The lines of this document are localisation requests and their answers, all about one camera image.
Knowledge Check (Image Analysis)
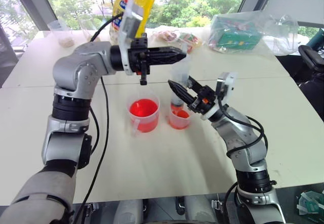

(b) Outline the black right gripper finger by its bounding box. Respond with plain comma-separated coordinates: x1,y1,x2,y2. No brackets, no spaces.
188,75,204,94
168,80,197,107

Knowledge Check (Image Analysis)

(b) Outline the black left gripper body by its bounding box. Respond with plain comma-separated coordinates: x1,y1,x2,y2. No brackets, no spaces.
127,33,153,86

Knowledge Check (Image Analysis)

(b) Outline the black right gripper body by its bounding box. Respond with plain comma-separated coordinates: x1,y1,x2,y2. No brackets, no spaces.
188,85,218,115

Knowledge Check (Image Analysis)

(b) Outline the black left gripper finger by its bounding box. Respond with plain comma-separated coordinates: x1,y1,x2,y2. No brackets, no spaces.
148,46,188,58
149,54,188,66

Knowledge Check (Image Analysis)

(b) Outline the clear plastic syringe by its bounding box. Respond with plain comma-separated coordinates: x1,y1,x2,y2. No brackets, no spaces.
170,43,191,111

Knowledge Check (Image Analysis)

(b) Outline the small clear plastic cup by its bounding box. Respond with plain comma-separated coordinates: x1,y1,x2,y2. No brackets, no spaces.
166,105,192,130

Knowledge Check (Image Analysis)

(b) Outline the empty clear plastic cup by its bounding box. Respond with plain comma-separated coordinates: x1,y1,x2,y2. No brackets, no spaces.
77,16,102,42

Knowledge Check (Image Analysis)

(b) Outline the clear cup with crumbs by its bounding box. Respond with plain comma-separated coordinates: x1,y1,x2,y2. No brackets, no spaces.
47,20,75,49

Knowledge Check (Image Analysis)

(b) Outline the red wrapped snack packet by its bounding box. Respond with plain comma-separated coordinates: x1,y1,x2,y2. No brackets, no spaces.
151,29,179,43

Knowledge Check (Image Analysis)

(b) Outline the green cardboard box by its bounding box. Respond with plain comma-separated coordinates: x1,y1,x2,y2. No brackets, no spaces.
217,28,263,51

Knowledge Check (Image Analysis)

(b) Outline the clear plastic bag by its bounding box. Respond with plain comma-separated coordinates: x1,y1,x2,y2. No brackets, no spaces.
207,10,300,56

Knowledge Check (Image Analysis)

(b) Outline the white crumpled plastic sheet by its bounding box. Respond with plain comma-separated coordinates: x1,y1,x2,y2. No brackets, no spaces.
262,33,312,56

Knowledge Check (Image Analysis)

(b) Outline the metal table clamp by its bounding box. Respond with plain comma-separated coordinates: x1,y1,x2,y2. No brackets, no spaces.
83,202,100,218
211,199,225,211

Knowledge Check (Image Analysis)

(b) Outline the black office chair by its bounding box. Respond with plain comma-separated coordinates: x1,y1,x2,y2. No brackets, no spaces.
275,44,324,123

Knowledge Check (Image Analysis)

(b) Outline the green white crumpled packaging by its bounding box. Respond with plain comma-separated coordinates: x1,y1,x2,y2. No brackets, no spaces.
296,190,324,216

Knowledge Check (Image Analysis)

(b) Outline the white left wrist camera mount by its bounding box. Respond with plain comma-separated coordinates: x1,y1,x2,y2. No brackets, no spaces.
116,0,144,76

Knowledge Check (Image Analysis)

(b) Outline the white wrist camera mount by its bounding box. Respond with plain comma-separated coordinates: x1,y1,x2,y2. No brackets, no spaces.
201,71,238,120
116,0,144,76

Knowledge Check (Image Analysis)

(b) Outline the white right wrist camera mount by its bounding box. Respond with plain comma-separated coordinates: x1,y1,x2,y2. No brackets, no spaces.
201,71,238,120

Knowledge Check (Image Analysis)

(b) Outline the large handled measuring cup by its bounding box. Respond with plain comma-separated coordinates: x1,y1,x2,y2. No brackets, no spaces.
126,92,161,138

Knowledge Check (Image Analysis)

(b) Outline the long black left arm cable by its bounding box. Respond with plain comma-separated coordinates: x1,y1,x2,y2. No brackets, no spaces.
72,13,126,224

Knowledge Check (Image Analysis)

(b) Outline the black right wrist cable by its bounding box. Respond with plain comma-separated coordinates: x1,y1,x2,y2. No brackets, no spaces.
217,99,268,158

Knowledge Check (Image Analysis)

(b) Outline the short black left arm cable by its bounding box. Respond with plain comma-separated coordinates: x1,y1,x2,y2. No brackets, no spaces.
89,107,100,155

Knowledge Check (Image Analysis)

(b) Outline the black right arm lower cable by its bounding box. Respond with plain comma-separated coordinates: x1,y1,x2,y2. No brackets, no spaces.
223,182,239,224

